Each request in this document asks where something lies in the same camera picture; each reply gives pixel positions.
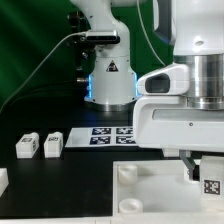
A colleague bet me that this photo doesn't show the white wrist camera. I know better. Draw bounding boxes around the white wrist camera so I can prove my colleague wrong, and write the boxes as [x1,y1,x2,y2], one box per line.
[137,63,190,96]

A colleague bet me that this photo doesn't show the white camera cable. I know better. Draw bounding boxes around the white camera cable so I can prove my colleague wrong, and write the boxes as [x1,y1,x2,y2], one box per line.
[0,32,88,114]

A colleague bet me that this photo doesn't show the white marker tag plate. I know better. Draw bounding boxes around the white marker tag plate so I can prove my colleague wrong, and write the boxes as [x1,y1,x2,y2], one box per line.
[65,126,136,148]

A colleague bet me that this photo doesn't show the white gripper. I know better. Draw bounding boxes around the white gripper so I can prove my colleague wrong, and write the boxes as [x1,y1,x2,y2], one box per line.
[133,96,224,180]

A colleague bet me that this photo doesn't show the white square tabletop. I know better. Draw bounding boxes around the white square tabletop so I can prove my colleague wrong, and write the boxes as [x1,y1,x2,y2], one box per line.
[113,160,224,224]

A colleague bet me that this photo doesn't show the white left obstacle block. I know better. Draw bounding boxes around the white left obstacle block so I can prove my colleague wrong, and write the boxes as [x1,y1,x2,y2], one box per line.
[0,168,9,197]

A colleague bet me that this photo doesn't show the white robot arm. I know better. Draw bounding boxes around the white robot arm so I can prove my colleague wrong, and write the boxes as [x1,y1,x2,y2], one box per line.
[71,0,224,154]

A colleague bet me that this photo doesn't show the grey camera on base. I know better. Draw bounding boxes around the grey camera on base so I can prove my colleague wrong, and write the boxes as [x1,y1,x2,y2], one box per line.
[80,30,120,44]

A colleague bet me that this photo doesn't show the black cables behind base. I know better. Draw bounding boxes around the black cables behind base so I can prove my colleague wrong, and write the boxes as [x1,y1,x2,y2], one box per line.
[0,79,88,111]

